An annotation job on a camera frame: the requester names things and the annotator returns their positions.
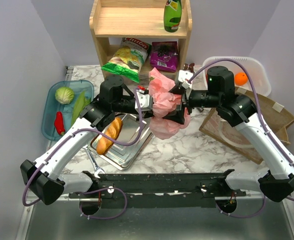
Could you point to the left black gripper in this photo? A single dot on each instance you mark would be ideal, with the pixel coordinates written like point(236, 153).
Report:
point(146, 114)

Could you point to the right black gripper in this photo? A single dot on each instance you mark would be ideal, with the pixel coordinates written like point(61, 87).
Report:
point(178, 116)

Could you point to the pink plastic grocery bag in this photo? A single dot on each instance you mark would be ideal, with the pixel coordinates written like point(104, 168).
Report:
point(164, 103)

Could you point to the green chips bag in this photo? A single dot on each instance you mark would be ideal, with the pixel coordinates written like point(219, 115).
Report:
point(129, 58)

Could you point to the magenta cat food pouch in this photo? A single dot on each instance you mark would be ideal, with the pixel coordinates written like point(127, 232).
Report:
point(164, 56)

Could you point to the green toy leafy vegetable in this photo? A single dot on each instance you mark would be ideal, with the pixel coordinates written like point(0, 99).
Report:
point(81, 102)

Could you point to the toy orange fruit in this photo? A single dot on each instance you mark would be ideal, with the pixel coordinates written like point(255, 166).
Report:
point(241, 79)

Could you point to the pale green toy vegetable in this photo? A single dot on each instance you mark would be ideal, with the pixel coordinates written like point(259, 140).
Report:
point(64, 95)

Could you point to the red toy pepper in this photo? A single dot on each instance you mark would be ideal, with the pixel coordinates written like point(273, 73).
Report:
point(59, 123)

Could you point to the green glass bottle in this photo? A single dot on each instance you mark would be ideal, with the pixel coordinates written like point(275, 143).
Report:
point(172, 15)

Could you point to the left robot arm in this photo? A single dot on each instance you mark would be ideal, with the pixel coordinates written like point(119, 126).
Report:
point(42, 176)

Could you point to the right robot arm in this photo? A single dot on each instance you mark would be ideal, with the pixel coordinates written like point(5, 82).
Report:
point(243, 114)

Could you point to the toy baguette bread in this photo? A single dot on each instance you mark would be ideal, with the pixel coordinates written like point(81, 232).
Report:
point(113, 132)

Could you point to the metal baking tray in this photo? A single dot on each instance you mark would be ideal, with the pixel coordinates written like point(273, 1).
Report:
point(123, 157)

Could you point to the copper pipe fitting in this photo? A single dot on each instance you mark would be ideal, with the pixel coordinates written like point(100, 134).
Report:
point(189, 67)

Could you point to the steel combination wrench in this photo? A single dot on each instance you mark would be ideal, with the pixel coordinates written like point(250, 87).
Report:
point(97, 170)

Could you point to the white plastic bin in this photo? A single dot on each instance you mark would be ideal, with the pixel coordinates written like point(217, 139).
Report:
point(253, 67)

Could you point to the wooden step shelf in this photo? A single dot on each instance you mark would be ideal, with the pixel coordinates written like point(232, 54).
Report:
point(140, 19)

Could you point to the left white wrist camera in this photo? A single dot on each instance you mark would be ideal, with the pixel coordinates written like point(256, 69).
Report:
point(143, 100)

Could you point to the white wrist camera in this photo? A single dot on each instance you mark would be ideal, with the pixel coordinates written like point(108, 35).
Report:
point(143, 100)
point(182, 79)

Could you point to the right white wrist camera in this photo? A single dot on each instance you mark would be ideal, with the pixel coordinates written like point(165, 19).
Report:
point(182, 79)

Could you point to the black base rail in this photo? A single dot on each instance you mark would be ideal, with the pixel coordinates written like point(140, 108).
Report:
point(160, 190)

